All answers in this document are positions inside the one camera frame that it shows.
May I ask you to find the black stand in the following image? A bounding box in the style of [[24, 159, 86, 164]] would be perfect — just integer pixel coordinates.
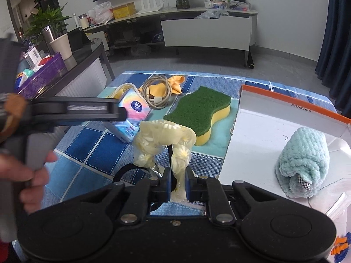
[[66, 27, 91, 50]]

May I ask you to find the orange cloth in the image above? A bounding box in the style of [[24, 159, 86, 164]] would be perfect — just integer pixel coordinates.
[[140, 75, 185, 95]]

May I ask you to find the pastel tissue pack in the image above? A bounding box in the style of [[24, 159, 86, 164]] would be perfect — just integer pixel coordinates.
[[103, 88, 152, 143]]

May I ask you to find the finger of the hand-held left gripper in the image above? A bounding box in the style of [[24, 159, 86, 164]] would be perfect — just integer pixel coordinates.
[[27, 97, 128, 130]]

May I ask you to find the small white barcode box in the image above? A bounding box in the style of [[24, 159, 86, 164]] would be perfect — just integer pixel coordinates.
[[23, 46, 41, 68]]

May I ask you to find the white television console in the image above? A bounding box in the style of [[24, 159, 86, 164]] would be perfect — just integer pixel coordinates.
[[85, 7, 259, 68]]

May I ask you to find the leafy green table plant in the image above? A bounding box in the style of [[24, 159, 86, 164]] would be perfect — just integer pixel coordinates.
[[26, 3, 72, 43]]

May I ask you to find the clear plastic bag in drawer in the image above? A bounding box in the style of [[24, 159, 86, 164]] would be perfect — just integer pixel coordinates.
[[195, 9, 231, 20]]

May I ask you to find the white plastic bag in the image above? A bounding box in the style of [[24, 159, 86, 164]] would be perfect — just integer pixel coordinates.
[[88, 1, 114, 25]]

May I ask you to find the yellow green scrubbing sponge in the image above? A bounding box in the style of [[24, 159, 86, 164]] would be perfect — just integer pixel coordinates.
[[163, 86, 231, 146]]

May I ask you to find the dark blue curtain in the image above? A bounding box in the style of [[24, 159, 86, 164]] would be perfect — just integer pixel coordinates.
[[315, 0, 351, 116]]

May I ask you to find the cream floral scrunchie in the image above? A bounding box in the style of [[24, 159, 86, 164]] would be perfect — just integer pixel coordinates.
[[132, 120, 197, 202]]

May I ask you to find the steel tumbler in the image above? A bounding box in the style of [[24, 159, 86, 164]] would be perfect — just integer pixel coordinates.
[[41, 26, 59, 55]]

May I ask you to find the person's left hand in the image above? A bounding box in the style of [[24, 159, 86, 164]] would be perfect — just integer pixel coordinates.
[[0, 151, 58, 215]]

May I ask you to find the white box with orange rim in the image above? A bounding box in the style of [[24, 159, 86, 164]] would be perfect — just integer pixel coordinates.
[[204, 84, 351, 263]]

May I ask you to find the dark glass round table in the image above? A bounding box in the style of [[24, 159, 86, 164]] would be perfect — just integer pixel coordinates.
[[0, 37, 116, 107]]

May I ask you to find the clear tray of small items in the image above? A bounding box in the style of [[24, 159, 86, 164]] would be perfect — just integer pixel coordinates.
[[203, 0, 251, 13]]

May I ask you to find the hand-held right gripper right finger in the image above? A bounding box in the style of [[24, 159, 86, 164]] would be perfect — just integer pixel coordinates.
[[186, 168, 270, 224]]

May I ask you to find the blue orange knitted toy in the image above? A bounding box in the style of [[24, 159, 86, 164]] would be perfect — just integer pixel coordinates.
[[332, 231, 351, 263]]

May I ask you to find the black hair band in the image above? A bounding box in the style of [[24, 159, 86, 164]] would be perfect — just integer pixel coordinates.
[[112, 163, 165, 217]]

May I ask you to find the beige cable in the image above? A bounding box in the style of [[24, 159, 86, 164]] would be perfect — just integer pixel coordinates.
[[138, 76, 173, 110]]

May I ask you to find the white cup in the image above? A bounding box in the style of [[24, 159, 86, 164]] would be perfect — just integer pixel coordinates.
[[49, 34, 73, 60]]

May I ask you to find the white router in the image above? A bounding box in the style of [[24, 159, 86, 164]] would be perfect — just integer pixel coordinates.
[[136, 0, 169, 15]]

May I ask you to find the purple tray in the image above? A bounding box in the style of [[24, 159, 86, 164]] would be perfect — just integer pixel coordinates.
[[14, 52, 68, 100]]

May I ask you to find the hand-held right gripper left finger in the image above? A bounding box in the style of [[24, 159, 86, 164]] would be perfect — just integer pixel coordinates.
[[82, 168, 172, 224]]

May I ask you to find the yellow cardboard box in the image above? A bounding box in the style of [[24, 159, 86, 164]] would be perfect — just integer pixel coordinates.
[[112, 2, 137, 20]]

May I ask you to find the light teal fluffy towel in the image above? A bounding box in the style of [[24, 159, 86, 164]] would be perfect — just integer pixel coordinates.
[[276, 127, 330, 199]]

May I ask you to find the blue checkered blanket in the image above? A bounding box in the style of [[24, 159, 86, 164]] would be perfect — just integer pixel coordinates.
[[14, 71, 340, 263]]

